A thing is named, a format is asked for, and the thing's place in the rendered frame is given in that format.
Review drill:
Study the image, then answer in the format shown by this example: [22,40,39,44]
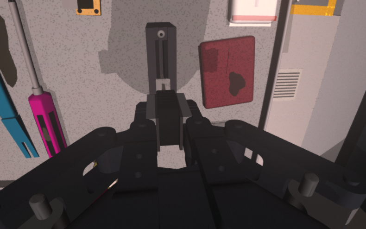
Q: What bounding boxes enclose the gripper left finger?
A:
[0,94,159,229]

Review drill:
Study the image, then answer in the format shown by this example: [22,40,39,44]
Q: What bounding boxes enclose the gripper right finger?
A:
[176,93,366,227]

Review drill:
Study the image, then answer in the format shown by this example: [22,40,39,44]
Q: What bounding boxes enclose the dark grey key rack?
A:
[145,22,177,95]

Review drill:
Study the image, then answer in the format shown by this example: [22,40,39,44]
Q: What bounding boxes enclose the light grey cabinet with vent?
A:
[258,0,366,157]

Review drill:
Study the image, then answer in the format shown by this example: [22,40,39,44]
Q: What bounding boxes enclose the blue forked trim tool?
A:
[0,74,40,159]

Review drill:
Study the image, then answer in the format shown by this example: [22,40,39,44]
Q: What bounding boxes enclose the red stained cloth pad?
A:
[198,35,256,109]

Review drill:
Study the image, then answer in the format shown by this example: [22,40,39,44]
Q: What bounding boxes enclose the white box with red stripe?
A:
[227,0,278,27]

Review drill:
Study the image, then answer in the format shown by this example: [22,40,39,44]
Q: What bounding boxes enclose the orange plate with black inset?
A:
[76,0,101,16]

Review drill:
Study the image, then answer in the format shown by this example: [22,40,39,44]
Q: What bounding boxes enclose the magenta handled screwdriver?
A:
[8,0,68,158]

